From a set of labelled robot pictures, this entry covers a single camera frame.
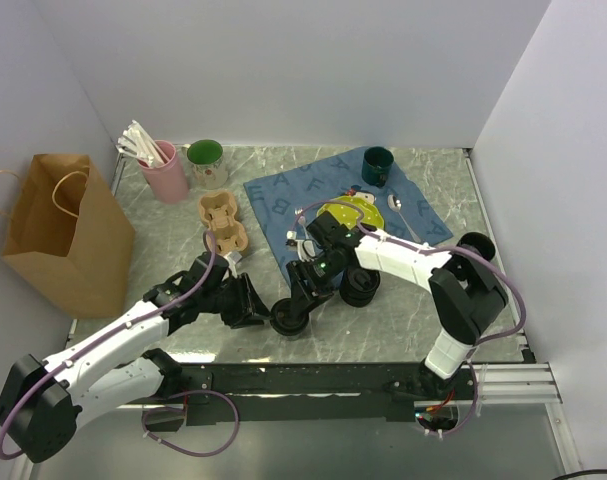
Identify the stack of black lids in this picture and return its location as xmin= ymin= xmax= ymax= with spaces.
xmin=339 ymin=266 xmax=381 ymax=308

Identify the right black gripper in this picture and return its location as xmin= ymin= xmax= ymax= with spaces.
xmin=286 ymin=248 xmax=343 ymax=318

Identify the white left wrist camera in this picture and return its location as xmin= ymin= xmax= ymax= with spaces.
xmin=223 ymin=250 xmax=243 ymax=276

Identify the silver spoon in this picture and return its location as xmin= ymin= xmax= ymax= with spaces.
xmin=387 ymin=194 xmax=417 ymax=242

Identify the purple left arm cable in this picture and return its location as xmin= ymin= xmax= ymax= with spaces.
xmin=0 ymin=232 xmax=234 ymax=460

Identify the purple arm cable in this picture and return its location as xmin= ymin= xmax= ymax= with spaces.
xmin=295 ymin=202 xmax=528 ymax=346
xmin=0 ymin=232 xmax=234 ymax=460

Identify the pink straw holder cup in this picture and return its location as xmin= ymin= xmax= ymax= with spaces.
xmin=138 ymin=140 xmax=189 ymax=204

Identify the silver fork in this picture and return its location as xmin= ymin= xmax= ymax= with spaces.
xmin=295 ymin=208 xmax=308 ymax=237

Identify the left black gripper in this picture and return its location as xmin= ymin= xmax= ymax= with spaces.
xmin=200 ymin=272 xmax=273 ymax=328

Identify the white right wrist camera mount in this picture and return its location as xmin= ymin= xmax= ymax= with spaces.
xmin=286 ymin=230 xmax=316 ymax=261

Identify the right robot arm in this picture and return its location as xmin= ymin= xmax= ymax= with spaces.
xmin=272 ymin=212 xmax=508 ymax=399

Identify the yellow green dotted plate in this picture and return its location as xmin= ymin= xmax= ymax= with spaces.
xmin=316 ymin=194 xmax=385 ymax=229

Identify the dark teal mug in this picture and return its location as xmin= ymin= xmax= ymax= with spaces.
xmin=361 ymin=146 xmax=394 ymax=188

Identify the dark translucent takeout cup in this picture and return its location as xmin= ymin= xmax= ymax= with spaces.
xmin=270 ymin=298 xmax=310 ymax=340

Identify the green inside ceramic mug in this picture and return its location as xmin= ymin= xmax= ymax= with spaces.
xmin=181 ymin=139 xmax=228 ymax=190

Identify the blue letter print cloth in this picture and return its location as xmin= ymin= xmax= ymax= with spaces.
xmin=244 ymin=147 xmax=453 ymax=277

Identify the small santa figurine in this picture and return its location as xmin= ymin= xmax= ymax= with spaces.
xmin=345 ymin=185 xmax=376 ymax=204

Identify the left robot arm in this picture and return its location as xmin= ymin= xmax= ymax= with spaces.
xmin=0 ymin=251 xmax=270 ymax=463

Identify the cardboard cup carrier tray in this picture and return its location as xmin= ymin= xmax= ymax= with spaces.
xmin=198 ymin=190 xmax=249 ymax=256

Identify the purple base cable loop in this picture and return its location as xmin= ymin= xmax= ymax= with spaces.
xmin=141 ymin=389 xmax=240 ymax=458

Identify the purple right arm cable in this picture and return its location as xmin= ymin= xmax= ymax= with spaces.
xmin=295 ymin=202 xmax=528 ymax=346

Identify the brown paper bag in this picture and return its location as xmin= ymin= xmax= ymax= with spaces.
xmin=2 ymin=154 xmax=135 ymax=319

